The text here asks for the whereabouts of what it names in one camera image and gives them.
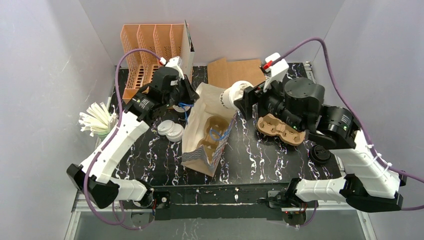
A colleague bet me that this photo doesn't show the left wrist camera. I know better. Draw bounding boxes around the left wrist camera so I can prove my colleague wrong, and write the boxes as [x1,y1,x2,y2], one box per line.
[164,56,184,79]

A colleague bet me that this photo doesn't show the black cup lids stack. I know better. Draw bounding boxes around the black cup lids stack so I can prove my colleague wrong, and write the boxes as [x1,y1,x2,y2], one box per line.
[308,144,332,166]

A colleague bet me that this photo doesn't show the stack of white cup lids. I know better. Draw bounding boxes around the stack of white cup lids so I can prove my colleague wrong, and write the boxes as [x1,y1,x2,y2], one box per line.
[157,120,184,142]

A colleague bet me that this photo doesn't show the brown pulp cup carrier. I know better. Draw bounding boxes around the brown pulp cup carrier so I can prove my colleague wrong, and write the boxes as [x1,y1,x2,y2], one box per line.
[256,113,306,146]

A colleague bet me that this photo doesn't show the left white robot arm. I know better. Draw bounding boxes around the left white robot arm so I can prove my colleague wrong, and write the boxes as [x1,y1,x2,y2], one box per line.
[66,66,199,209]

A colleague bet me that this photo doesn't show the blue checkered paper bag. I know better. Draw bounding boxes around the blue checkered paper bag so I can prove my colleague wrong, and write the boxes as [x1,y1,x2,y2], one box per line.
[182,83,237,177]

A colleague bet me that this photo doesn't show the green cup of straws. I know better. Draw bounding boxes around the green cup of straws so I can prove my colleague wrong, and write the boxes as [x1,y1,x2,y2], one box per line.
[78,102,118,140]

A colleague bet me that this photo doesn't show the orange plastic file rack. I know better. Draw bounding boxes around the orange plastic file rack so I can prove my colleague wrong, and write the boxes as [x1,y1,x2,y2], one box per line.
[120,23,189,103]

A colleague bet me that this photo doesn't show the brown kraft paper bags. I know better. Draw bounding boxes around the brown kraft paper bags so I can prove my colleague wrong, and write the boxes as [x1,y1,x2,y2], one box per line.
[207,57,266,89]

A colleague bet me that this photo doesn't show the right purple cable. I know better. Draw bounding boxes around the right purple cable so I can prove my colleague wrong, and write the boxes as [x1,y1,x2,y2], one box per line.
[268,37,424,229]

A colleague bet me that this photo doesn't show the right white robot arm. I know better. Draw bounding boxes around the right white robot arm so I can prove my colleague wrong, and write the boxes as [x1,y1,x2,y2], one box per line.
[229,77,406,213]

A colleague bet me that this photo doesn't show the grey folder in rack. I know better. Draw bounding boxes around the grey folder in rack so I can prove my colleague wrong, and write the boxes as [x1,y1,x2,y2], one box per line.
[180,20,195,82]

